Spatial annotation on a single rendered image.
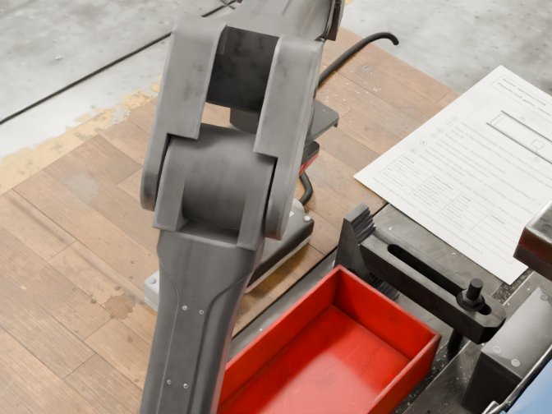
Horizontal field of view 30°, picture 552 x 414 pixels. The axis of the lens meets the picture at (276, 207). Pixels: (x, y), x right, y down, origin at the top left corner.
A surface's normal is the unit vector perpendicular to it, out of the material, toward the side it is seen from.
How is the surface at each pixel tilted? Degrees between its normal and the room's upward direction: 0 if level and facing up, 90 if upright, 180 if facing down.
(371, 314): 90
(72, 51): 0
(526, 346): 0
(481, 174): 1
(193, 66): 47
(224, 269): 54
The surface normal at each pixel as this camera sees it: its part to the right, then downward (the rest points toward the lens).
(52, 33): 0.09, -0.68
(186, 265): -0.12, 0.17
